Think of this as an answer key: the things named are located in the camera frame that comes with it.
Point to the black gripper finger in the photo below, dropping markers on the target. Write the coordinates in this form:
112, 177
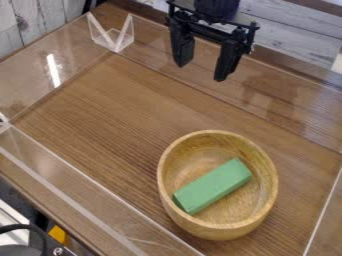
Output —
231, 52
181, 44

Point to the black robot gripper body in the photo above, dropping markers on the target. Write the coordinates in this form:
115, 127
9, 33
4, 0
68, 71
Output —
213, 12

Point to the green rectangular block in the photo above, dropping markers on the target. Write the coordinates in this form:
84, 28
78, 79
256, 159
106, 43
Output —
212, 186

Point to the brown wooden bowl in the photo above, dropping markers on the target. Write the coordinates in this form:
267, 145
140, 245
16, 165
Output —
193, 155

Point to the yellow button on device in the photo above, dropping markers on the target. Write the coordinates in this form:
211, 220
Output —
57, 234

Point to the black device bottom left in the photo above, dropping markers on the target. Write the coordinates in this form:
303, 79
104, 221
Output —
22, 239

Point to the clear acrylic corner bracket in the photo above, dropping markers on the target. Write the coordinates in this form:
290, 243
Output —
112, 39

